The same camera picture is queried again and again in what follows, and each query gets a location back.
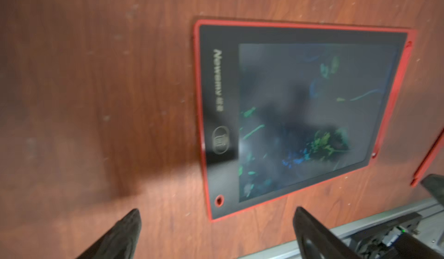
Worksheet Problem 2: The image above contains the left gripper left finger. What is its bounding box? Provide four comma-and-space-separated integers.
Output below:
77, 209, 142, 259

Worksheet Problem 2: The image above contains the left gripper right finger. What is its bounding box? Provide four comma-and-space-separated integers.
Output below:
293, 207, 360, 259

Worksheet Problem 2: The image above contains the writing tablet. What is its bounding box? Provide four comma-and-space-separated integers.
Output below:
193, 19, 417, 222

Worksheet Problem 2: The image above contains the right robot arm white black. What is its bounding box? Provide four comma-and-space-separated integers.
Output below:
392, 174, 444, 259

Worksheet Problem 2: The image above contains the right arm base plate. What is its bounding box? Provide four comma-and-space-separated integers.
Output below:
349, 212, 423, 259

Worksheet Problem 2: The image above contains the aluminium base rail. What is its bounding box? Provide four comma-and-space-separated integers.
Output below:
244, 198, 444, 259

